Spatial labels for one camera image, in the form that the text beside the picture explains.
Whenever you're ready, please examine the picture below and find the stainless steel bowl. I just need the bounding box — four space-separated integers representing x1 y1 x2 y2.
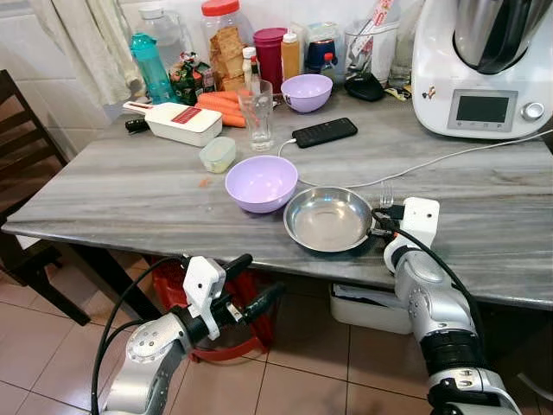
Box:
283 186 375 254

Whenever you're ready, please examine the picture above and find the cracker jar with red lid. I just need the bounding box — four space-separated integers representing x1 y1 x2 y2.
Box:
200 0 254 93

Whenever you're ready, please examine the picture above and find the red plastic stool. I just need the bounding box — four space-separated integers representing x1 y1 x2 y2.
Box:
151 255 278 363

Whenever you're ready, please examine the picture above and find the white storage box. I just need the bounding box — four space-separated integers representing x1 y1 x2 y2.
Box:
330 284 415 336

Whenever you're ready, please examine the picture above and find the large lilac plastic bowl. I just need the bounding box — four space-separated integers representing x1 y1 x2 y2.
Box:
226 156 300 214

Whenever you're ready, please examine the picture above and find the black smartphone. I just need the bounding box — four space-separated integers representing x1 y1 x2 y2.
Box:
292 118 359 150

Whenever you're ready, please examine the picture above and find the small pale green container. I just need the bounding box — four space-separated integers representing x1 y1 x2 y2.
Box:
200 137 238 175

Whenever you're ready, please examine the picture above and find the dark wooden table leg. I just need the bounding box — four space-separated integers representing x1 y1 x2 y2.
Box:
54 242 165 322

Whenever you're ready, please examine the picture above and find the black pouch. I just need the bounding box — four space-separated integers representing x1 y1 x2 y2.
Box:
344 73 387 103

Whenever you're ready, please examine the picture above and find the clear drinking glass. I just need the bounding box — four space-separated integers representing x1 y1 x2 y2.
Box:
238 80 277 153

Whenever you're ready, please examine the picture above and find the small lilac plastic bowl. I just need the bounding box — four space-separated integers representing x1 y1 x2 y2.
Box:
281 74 334 114

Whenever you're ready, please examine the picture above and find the white kitchen cooking machine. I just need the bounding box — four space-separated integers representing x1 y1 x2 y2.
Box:
411 0 553 141

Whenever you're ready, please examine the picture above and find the orange bottle with white cap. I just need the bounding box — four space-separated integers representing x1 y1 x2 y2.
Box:
281 33 303 81

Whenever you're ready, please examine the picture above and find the green snack bag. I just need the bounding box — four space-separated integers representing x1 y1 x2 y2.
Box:
168 54 216 105

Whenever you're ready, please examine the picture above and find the dark red tumbler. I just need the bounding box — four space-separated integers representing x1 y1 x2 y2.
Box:
253 28 289 93

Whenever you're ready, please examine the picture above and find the teal water bottle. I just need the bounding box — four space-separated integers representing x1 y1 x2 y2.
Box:
130 33 175 105

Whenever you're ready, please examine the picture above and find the clear jar with white lid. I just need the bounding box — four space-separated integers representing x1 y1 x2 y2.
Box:
138 3 188 72

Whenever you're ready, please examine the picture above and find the dark wooden chair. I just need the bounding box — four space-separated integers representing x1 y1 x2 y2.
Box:
0 69 92 327

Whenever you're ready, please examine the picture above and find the beige curtain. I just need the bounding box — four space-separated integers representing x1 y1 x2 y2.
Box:
30 0 144 106

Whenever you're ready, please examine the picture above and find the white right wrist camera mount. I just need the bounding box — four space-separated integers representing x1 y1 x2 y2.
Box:
400 197 441 252

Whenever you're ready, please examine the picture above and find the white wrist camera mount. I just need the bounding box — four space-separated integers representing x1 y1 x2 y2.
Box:
400 197 441 252
181 256 227 317

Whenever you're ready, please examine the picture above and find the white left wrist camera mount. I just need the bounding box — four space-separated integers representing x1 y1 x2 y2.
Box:
181 256 227 317

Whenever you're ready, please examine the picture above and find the white charging cable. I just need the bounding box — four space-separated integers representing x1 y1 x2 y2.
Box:
276 130 553 190

